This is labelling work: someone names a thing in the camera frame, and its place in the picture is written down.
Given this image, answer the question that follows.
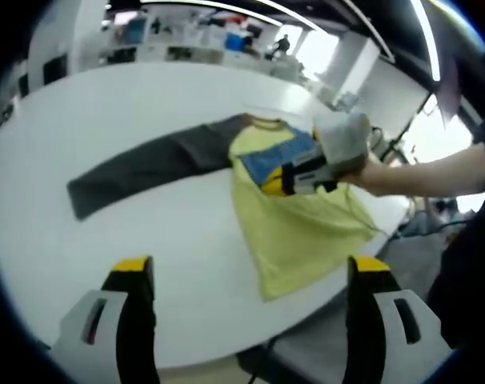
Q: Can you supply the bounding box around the blue bin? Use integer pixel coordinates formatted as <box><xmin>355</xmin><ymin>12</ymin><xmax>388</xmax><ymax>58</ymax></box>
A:
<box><xmin>225</xmin><ymin>31</ymin><xmax>247</xmax><ymax>51</ymax></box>

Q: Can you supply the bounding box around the person's dark clothing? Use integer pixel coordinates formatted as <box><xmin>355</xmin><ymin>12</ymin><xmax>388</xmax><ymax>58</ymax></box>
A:
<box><xmin>426</xmin><ymin>119</ymin><xmax>485</xmax><ymax>350</ymax></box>

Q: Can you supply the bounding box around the yellow garment with dark sleeves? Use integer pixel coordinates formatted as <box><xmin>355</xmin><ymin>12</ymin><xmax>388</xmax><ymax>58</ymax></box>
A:
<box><xmin>66</xmin><ymin>114</ymin><xmax>387</xmax><ymax>303</ymax></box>

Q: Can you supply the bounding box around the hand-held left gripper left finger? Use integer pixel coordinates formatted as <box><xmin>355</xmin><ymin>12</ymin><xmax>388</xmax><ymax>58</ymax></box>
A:
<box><xmin>50</xmin><ymin>255</ymin><xmax>162</xmax><ymax>384</ymax></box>

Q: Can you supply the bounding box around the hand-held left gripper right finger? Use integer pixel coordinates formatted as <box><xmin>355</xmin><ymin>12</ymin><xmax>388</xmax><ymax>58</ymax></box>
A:
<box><xmin>342</xmin><ymin>255</ymin><xmax>454</xmax><ymax>384</ymax></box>

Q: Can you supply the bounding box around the white cabinet row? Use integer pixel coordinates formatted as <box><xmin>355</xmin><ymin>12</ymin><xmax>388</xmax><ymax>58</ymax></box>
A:
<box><xmin>146</xmin><ymin>42</ymin><xmax>276</xmax><ymax>70</ymax></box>

